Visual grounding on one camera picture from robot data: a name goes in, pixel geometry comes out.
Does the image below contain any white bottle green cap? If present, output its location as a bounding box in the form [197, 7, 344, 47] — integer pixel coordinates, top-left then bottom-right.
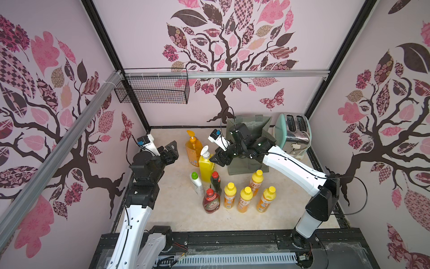
[190, 172, 205, 197]

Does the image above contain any large orange pump soap bottle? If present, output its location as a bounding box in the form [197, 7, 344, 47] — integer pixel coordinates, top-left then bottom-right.
[185, 130, 203, 167]

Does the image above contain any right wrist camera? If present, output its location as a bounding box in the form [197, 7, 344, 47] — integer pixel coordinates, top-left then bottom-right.
[208, 129, 230, 151]

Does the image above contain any mint chrome toaster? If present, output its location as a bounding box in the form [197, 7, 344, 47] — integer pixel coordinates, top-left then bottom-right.
[273, 113, 312, 160]

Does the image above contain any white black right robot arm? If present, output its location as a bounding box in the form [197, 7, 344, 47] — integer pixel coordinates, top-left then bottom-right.
[208, 123, 344, 249]

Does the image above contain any white slotted cable duct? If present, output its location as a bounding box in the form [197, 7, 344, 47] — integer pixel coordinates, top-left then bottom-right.
[103, 253, 299, 269]

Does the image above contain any orange bottle yellow cap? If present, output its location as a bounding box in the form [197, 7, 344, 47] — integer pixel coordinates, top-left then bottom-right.
[256, 186, 277, 213]
[224, 182, 237, 209]
[249, 169, 264, 196]
[237, 187, 254, 213]

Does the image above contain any yellow pump soap bottle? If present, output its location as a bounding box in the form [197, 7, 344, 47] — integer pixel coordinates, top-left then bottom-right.
[199, 145, 215, 183]

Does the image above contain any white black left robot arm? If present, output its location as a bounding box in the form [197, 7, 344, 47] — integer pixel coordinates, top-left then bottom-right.
[107, 141, 179, 269]

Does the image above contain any green fabric shopping bag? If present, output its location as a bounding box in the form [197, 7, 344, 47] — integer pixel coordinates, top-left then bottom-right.
[226, 114, 272, 176]

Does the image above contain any black wire basket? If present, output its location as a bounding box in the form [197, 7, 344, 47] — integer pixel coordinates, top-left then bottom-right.
[114, 67, 190, 104]

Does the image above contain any red soap bottle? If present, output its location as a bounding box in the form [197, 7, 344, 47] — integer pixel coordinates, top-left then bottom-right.
[202, 188, 221, 214]

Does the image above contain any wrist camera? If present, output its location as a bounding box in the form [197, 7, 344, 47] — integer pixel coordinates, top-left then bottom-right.
[208, 129, 230, 151]
[137, 134, 160, 156]

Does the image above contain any dark green bottle red cap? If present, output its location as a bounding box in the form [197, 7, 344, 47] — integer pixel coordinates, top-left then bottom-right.
[211, 171, 222, 195]

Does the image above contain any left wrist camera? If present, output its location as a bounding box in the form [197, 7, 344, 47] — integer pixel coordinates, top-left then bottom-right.
[137, 134, 160, 156]

